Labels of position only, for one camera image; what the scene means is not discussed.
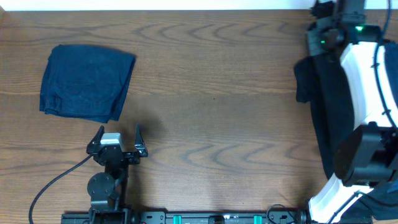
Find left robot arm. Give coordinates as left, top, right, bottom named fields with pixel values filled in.
left=86, top=124, right=148, bottom=223

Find black shorts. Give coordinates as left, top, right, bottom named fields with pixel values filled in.
left=294, top=40, right=398, bottom=218

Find blue garment in pile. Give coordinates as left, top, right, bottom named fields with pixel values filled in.
left=384, top=42, right=398, bottom=105

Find folded navy blue garment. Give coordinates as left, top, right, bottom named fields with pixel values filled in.
left=39, top=45, right=136, bottom=123

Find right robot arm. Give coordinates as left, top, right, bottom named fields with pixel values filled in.
left=307, top=1, right=397, bottom=223

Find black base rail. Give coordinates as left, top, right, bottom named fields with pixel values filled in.
left=60, top=210, right=311, bottom=224

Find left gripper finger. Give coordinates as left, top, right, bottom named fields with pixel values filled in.
left=86, top=126, right=104, bottom=154
left=134, top=123, right=148, bottom=157

